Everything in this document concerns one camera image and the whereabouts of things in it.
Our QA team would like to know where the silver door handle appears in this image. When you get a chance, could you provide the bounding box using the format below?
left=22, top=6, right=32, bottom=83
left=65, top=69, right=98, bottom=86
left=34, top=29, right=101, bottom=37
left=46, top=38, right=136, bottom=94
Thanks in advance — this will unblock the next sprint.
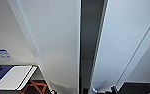
left=90, top=87, right=99, bottom=94

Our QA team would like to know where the white wardrobe door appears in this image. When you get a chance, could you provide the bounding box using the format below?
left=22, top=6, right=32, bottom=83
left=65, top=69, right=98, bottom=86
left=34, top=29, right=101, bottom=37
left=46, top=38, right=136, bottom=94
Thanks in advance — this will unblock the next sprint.
left=89, top=0, right=150, bottom=94
left=6, top=0, right=82, bottom=94

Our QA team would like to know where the white wardrobe carcass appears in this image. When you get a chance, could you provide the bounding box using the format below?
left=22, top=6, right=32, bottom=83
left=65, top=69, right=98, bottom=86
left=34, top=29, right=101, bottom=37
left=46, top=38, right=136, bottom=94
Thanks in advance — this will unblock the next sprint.
left=79, top=0, right=150, bottom=94

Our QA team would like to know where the white board with black edge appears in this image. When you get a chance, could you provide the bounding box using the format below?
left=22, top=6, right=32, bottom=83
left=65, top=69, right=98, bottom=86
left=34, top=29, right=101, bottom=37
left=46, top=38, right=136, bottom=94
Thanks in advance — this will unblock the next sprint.
left=0, top=65, right=39, bottom=92

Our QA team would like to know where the blue and white wall sticker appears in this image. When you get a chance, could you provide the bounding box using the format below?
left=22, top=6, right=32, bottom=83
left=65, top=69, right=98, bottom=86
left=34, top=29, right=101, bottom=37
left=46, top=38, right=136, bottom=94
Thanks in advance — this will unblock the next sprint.
left=0, top=49, right=12, bottom=62

